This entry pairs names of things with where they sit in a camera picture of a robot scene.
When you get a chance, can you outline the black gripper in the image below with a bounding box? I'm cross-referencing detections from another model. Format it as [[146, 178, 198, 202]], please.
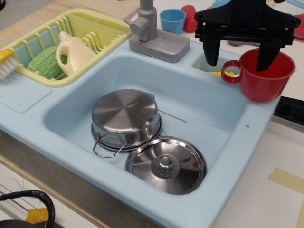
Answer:
[[194, 0, 301, 72]]

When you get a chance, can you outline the red cup with handle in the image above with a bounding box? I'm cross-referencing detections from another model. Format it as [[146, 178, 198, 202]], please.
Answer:
[[221, 49, 295, 102]]

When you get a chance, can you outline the red tumbler cup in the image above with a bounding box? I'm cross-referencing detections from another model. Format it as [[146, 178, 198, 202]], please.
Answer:
[[181, 5, 197, 33]]

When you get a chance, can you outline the light blue toy sink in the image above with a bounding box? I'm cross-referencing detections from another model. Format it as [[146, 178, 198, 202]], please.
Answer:
[[0, 41, 278, 228]]

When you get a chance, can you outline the blue plastic cup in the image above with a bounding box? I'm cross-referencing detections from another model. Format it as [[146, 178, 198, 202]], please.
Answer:
[[160, 9, 186, 35]]

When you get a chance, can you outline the grey toy spoon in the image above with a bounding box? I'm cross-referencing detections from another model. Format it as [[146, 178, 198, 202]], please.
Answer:
[[228, 40, 260, 47]]

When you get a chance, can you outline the yellow white toy knife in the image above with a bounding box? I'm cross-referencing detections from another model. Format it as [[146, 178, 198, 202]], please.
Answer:
[[210, 71, 239, 77]]

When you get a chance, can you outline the blue plastic plate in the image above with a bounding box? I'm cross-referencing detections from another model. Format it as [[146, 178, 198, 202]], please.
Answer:
[[211, 0, 230, 8]]

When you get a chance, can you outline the red plastic plate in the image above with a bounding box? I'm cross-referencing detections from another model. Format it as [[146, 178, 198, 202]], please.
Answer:
[[294, 14, 304, 39]]

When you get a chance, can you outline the grey toy faucet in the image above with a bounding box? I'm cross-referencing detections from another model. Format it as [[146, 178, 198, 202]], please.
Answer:
[[123, 0, 190, 63]]

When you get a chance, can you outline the steel pot upside down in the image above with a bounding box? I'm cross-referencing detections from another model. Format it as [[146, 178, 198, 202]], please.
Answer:
[[91, 89, 162, 158]]

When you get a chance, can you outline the beige masking tape strip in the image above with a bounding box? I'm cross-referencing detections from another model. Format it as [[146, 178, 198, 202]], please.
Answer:
[[268, 168, 304, 195]]

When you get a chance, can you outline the steel pot lid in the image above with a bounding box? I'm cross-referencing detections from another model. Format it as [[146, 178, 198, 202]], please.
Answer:
[[125, 136, 207, 195]]

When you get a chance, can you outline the cream detergent bottle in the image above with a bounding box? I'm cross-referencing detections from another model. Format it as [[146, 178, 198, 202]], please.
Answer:
[[56, 31, 96, 76]]

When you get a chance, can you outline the yellow dish rack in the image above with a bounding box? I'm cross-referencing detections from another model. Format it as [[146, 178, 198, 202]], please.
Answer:
[[3, 9, 132, 87]]

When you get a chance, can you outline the green bumpy toy gourd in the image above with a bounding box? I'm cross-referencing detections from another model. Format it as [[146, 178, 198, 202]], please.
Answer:
[[26, 46, 63, 80]]

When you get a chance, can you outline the yellow white dish brush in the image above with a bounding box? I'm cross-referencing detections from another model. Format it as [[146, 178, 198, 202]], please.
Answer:
[[0, 49, 20, 80]]

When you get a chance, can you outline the yellow tape piece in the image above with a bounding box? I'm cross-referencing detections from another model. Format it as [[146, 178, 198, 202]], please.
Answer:
[[25, 208, 49, 224]]

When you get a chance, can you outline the black bracket at right edge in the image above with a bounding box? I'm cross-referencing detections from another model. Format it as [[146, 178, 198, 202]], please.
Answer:
[[274, 96, 304, 125]]

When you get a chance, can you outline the black braided cable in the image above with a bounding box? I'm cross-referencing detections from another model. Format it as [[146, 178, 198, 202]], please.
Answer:
[[0, 190, 56, 228]]

